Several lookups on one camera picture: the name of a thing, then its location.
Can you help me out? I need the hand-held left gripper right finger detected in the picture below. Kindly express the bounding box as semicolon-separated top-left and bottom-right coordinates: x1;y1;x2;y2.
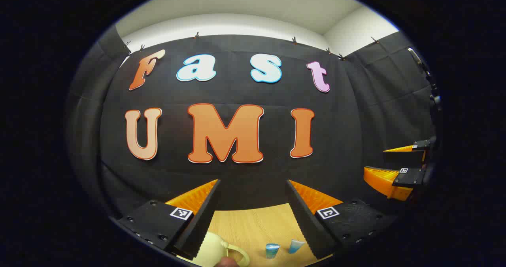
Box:
285;179;400;260

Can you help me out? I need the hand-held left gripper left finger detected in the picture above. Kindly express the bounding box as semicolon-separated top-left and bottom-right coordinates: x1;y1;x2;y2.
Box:
118;179;222;261

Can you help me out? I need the blue white skincare tube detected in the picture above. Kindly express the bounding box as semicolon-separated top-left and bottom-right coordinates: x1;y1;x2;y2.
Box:
287;239;306;255

